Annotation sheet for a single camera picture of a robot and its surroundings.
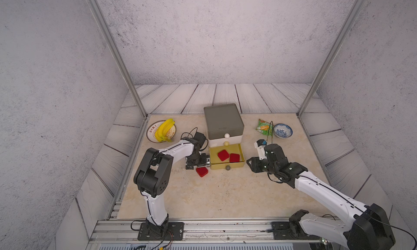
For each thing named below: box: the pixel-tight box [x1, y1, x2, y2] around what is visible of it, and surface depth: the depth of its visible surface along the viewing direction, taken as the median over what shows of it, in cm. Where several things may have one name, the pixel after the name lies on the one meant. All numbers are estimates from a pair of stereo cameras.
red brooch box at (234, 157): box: [229, 153, 240, 163], surface depth 98 cm
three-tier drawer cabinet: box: [204, 103, 246, 171], surface depth 95 cm
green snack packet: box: [255, 118, 274, 137], surface depth 110 cm
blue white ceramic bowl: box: [273, 123, 294, 139], surface depth 110 cm
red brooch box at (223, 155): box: [217, 149, 230, 162], surface depth 100 cm
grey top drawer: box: [203, 103, 245, 140], surface depth 91 cm
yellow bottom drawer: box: [209, 143, 246, 171], surface depth 98 cm
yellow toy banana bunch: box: [154, 118, 176, 143], surface depth 110 cm
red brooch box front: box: [196, 166, 209, 178], surface depth 93 cm
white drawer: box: [207, 133, 243, 148], surface depth 94 cm
